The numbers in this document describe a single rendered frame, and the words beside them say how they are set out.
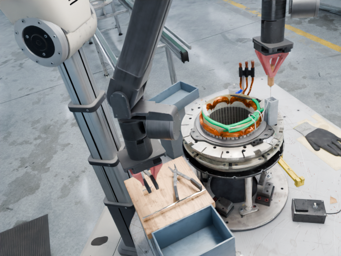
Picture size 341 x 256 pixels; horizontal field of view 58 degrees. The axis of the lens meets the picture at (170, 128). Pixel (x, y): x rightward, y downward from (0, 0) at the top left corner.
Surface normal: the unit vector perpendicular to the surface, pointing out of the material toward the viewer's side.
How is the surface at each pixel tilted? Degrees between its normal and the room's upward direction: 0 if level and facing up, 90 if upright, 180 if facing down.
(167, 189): 0
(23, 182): 0
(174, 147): 90
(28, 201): 0
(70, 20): 90
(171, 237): 90
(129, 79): 83
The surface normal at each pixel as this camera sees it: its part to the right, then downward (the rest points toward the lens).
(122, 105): -0.29, 0.52
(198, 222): 0.40, 0.52
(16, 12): -0.20, 0.85
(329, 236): -0.16, -0.77
